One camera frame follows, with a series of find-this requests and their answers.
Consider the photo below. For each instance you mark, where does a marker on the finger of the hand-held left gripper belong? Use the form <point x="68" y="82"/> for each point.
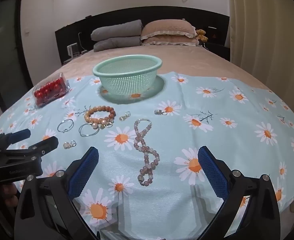
<point x="19" y="134"/>
<point x="44" y="145"/>

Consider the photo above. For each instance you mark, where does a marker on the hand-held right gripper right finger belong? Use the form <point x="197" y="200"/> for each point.
<point x="212" y="172"/>

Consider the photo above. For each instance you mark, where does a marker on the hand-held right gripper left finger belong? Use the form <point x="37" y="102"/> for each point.
<point x="84" y="172"/>

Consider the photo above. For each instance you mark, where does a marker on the white pearl silver hook earring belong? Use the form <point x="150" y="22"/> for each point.
<point x="66" y="145"/>

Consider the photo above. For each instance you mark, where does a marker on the silver bangle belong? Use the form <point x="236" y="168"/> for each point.
<point x="58" y="127"/>
<point x="81" y="132"/>

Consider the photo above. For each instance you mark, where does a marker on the pearl gold clasp earring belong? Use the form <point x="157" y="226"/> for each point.
<point x="122" y="118"/>

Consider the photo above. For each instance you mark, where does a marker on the silver crystal earring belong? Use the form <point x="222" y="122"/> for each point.
<point x="158" y="111"/>

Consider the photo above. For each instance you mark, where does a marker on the green plastic colander basket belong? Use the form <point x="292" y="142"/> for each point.
<point x="127" y="80"/>

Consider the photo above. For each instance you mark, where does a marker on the person's left hand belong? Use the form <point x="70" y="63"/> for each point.
<point x="4" y="192"/>

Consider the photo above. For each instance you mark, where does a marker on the daisy print blue cloth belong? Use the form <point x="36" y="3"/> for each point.
<point x="177" y="135"/>

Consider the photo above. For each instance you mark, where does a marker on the clear box of red beads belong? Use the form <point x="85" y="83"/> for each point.
<point x="50" y="90"/>

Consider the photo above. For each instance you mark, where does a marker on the dark door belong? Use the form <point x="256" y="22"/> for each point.
<point x="4" y="42"/>

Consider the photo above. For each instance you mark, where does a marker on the beige bedspread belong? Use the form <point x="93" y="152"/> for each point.
<point x="87" y="60"/>

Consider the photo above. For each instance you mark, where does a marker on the white bedside device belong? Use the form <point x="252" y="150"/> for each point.
<point x="72" y="50"/>

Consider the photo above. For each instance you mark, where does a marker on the grey pillow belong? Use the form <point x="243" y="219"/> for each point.
<point x="117" y="28"/>
<point x="117" y="44"/>

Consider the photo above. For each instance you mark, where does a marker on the beige frilled pillow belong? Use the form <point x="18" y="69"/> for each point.
<point x="167" y="27"/>
<point x="172" y="41"/>

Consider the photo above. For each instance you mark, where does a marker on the brown teddy bear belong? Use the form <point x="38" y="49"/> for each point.
<point x="202" y="35"/>

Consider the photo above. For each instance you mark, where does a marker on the cream curtain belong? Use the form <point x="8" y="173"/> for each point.
<point x="262" y="42"/>

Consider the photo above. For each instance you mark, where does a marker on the black headboard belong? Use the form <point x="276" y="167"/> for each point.
<point x="112" y="20"/>

